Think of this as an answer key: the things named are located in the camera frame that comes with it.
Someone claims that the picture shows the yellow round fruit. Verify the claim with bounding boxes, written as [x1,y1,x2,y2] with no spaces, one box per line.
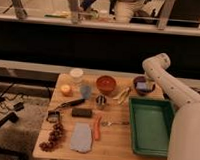
[60,84,72,96]

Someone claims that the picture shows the black handled knife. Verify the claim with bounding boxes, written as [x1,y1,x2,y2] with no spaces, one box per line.
[55,99,86,111]

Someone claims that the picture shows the white plastic cup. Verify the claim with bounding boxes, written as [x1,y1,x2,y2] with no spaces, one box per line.
[70,67,84,86]

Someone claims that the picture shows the grey blue spatula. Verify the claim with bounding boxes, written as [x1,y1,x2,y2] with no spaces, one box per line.
[80,85,91,99]

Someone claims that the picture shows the blue sponge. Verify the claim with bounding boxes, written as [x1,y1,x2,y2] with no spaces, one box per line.
[136,82,148,92]

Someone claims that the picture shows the purple bowl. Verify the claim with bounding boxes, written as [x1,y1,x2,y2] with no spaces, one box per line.
[133,75,155,95]

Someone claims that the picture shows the black cables on floor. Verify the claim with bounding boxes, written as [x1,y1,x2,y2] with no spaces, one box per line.
[0,83,27,136]

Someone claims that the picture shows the green plastic tray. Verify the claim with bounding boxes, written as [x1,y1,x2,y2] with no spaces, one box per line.
[128,97,175,157]

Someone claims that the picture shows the grey blue cloth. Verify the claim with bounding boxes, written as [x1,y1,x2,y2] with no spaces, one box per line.
[70,123,92,153]

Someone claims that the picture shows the bunch of dark grapes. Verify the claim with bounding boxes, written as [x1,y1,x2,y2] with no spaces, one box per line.
[40,123,64,152]

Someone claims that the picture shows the red-orange bowl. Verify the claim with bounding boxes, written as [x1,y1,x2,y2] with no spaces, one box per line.
[96,76,116,95]

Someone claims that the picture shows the orange carrot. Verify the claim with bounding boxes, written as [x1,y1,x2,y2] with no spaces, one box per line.
[93,114,102,140]

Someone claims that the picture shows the black rectangular block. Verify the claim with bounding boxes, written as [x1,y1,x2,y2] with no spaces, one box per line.
[72,108,92,118]

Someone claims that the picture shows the beige tongs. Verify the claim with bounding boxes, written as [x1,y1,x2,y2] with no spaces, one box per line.
[114,87,131,104]

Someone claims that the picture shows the metal spoon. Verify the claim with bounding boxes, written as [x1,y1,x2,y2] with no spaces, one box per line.
[101,121,130,127]

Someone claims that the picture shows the black square cookie cutter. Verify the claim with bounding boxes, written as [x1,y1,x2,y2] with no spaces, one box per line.
[47,110,60,124]

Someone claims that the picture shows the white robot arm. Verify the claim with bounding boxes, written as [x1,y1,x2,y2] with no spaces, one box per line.
[142,53,200,160]

